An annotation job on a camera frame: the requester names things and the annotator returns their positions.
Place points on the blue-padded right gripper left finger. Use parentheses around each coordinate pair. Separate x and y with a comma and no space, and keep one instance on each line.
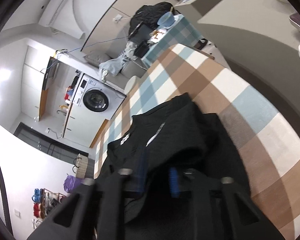
(97,207)

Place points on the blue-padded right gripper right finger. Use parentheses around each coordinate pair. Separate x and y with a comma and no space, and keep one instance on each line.
(221,208)

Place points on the black knitted sweater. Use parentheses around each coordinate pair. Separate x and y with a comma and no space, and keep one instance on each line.
(176,134)

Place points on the light blue clothes pile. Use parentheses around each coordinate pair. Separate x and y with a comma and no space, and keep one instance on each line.
(114,66)

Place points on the purple bag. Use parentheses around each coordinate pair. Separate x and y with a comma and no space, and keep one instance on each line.
(71,183)

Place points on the woven basket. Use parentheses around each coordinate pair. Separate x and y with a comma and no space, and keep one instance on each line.
(80,166)

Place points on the wooden shoe rack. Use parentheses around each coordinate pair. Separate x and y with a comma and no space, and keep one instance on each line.
(44,201)

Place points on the checkered bed cover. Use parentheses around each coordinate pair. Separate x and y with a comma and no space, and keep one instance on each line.
(266,133)

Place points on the white washing machine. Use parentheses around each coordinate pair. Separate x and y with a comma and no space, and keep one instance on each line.
(95,101)

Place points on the grey sofa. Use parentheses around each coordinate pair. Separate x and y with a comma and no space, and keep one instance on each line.
(133,68)

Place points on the black open box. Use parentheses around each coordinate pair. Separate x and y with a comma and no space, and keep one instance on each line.
(140,36)

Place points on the teal checkered side table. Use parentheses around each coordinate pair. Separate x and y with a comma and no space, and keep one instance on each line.
(182,31)

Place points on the blue plastic bowl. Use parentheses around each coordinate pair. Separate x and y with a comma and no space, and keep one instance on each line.
(166,20)

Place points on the white air conditioner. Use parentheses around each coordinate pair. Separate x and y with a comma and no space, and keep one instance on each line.
(59,15)

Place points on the black jacket pile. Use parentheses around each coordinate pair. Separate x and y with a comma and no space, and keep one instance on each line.
(149,15)

